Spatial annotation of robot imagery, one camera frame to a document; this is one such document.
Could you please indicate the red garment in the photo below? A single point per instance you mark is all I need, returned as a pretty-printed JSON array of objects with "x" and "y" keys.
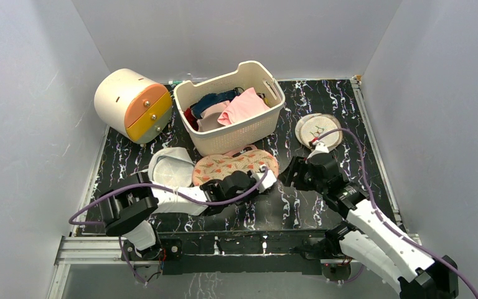
[{"x": 191, "y": 119}]

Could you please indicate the pink garment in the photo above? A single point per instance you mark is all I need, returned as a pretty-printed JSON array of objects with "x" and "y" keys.
[{"x": 242, "y": 107}]

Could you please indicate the navy blue bra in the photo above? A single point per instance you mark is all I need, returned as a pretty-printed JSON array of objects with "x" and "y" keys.
[{"x": 212, "y": 99}]

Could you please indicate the cream perforated laundry basket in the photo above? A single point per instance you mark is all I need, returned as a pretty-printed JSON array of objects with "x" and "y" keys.
[{"x": 248, "y": 74}]

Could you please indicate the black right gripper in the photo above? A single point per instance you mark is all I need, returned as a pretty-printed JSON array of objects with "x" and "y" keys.
[{"x": 295, "y": 174}]

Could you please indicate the white mesh laundry bag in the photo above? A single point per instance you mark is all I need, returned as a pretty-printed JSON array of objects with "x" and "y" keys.
[{"x": 172, "y": 167}]

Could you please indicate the floral mesh laundry bag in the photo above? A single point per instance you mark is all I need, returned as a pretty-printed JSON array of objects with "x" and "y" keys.
[{"x": 219, "y": 166}]

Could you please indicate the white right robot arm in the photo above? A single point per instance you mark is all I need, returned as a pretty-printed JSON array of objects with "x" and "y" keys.
[{"x": 364, "y": 236}]

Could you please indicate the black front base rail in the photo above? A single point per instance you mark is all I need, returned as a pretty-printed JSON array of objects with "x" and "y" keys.
[{"x": 256, "y": 251}]

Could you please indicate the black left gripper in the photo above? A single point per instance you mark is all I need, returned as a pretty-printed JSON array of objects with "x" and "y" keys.
[{"x": 252, "y": 181}]

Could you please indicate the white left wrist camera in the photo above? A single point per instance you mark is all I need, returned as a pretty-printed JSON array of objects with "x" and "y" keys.
[{"x": 265, "y": 179}]

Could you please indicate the round white embroidered laundry bag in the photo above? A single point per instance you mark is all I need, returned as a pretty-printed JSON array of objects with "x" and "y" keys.
[{"x": 314, "y": 125}]

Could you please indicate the white cylindrical drawer cabinet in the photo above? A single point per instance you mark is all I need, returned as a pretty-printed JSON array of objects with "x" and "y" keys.
[{"x": 133, "y": 105}]

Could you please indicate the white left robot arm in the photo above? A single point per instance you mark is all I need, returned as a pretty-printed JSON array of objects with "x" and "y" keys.
[{"x": 125, "y": 211}]

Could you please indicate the green white marker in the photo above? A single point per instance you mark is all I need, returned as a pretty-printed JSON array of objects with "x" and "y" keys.
[{"x": 174, "y": 82}]

